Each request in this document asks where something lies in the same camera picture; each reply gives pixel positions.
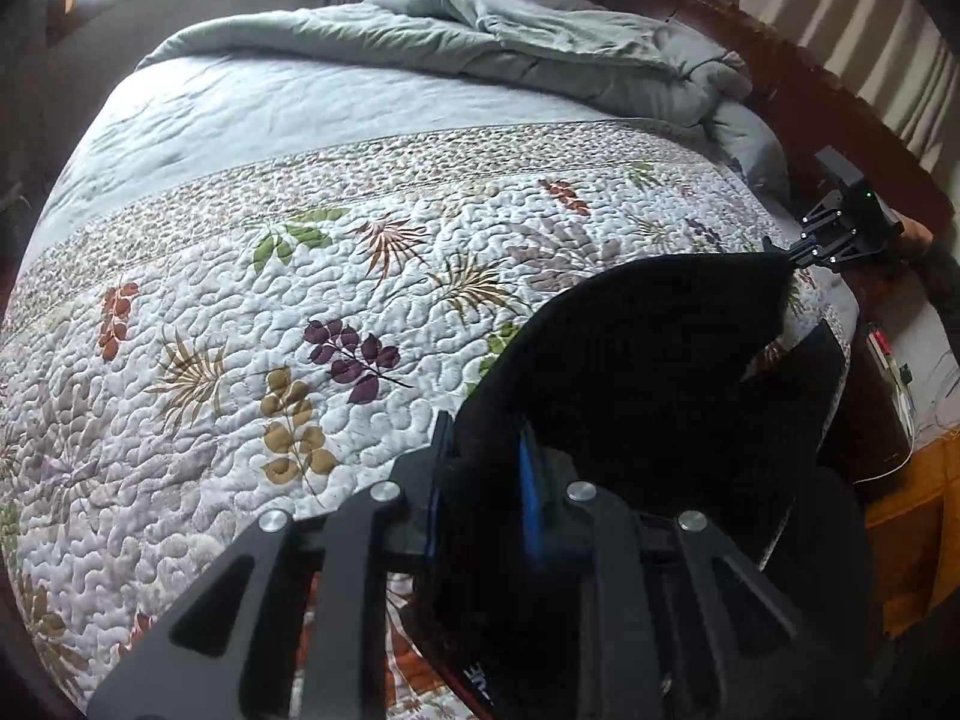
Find floral quilted bedspread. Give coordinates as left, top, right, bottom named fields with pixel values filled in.
left=2, top=55, right=784, bottom=709

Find beige striped curtain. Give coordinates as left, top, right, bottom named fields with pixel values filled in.
left=722, top=0, right=958, bottom=202

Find dark wooden headboard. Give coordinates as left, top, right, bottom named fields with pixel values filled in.
left=592, top=0, right=953, bottom=234

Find black pants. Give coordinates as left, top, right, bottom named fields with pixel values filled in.
left=421, top=254, right=843, bottom=718

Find grey-green duvet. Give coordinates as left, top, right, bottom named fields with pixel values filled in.
left=140, top=0, right=789, bottom=202

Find person's right hand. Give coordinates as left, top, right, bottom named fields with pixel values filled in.
left=896, top=213, right=934, bottom=260

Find white power strip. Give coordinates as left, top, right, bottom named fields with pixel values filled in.
left=866, top=323, right=918, bottom=450

